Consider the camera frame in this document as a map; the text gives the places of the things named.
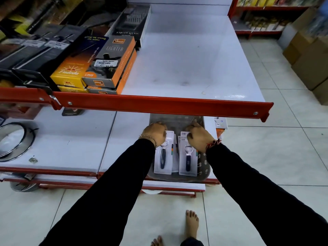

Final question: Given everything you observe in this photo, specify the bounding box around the person's left hand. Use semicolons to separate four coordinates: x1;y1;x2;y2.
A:
140;122;168;148

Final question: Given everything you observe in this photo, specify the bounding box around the person's right hand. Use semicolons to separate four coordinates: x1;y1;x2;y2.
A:
186;122;216;153

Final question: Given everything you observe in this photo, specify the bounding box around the bottle opener white card packet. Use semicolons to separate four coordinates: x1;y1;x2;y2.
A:
179;131;199;177
154;131;175;175

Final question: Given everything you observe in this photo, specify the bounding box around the person's left forearm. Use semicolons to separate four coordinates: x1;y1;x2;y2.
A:
38;138;156;246

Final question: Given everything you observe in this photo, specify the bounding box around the person's right forearm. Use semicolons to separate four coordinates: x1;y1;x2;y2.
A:
206;143;328;246

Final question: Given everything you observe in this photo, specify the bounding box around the grey plastic tray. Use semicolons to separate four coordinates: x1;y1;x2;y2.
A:
147;114;211;183

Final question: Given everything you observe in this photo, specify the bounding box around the red thread wristband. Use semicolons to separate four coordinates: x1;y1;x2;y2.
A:
205;139;223;153

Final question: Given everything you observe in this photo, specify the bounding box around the small white packet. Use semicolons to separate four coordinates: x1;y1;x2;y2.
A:
214;117;228;130

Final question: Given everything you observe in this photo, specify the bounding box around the orange grey lighter box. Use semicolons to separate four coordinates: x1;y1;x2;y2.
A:
87;49;138;95
82;35;136;89

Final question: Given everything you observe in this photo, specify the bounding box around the white shelf board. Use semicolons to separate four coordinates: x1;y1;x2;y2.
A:
120;4;266;103

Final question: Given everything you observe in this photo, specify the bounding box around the black hang tag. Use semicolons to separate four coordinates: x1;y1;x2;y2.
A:
62;108;85;117

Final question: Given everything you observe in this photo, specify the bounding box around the person's right foot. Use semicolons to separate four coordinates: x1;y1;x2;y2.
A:
185;210;199;240

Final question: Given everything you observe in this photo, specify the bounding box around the yellow blue lighter box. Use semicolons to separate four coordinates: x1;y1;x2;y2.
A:
50;36;109;89

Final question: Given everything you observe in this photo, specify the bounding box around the black white grater box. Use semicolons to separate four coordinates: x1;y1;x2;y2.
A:
105;4;152;48

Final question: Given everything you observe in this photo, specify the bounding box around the red goods shelf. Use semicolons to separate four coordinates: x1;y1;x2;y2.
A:
228;0;328;39

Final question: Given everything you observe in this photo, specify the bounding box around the black long box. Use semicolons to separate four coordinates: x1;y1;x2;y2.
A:
0;24;64;72
12;25;88;85

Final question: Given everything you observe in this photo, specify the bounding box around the small brown cardboard box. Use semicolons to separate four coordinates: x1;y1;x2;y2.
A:
283;31;316;65

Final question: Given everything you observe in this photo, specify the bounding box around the large brown cardboard box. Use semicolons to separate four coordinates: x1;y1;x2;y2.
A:
291;36;328;91

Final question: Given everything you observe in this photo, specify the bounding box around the white brown carton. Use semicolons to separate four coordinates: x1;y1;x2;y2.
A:
278;7;318;50

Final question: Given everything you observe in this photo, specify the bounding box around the steel mesh sieve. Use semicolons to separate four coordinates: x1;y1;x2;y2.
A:
0;122;37;163

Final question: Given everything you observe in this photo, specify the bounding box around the steel bowl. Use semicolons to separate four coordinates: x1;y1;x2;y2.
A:
10;173;39;193

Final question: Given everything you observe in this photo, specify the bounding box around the gold bead bracelet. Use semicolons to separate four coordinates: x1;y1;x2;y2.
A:
138;135;157;148

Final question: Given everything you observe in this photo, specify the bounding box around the long red shelf rail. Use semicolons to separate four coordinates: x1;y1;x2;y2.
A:
52;92;274;123

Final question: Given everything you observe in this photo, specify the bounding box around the red lower shelf rail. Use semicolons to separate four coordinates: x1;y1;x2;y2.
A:
0;166;221;185

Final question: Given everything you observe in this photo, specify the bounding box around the short red shelf rail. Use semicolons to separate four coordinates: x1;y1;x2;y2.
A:
0;87;62;111

